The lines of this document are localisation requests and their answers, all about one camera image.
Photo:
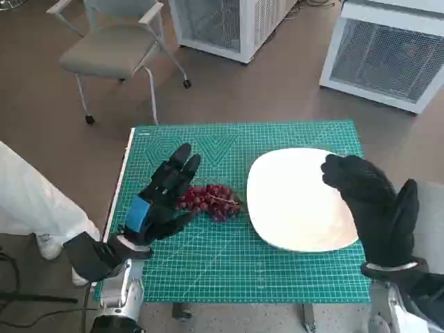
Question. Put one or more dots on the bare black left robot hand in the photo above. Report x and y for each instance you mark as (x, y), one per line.
(163, 187)

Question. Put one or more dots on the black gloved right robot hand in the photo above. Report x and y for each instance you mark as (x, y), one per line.
(374, 208)

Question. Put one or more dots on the red toy grape bunch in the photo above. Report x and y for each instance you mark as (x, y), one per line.
(208, 201)

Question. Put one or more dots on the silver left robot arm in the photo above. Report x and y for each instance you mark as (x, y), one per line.
(121, 295)

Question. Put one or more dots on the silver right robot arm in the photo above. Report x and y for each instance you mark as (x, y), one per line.
(385, 312)

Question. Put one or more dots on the white plate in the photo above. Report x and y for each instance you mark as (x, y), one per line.
(295, 201)

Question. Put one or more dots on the green cutting mat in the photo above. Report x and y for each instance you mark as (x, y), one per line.
(225, 270)

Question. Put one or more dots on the person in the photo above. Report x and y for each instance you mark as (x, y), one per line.
(27, 194)

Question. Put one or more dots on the white mesh cabinet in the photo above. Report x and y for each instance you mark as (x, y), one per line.
(208, 21)
(381, 55)

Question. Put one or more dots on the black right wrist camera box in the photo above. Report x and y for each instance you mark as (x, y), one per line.
(426, 295)

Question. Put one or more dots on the metal table bracket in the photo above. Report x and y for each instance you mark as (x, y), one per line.
(308, 319)
(182, 314)

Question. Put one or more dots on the grey chair with white frame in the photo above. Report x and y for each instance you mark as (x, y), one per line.
(100, 52)

